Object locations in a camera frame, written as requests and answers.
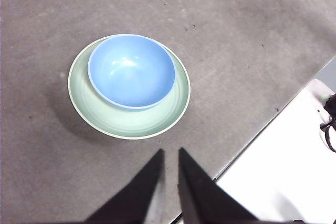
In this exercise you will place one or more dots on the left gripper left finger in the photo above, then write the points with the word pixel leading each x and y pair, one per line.
pixel 134 197

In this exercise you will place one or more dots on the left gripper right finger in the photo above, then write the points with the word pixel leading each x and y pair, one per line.
pixel 207 197

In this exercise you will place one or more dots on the green round plate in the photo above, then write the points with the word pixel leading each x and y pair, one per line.
pixel 131 123

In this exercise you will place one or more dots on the blue ribbed bowl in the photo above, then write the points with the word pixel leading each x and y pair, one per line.
pixel 131 74

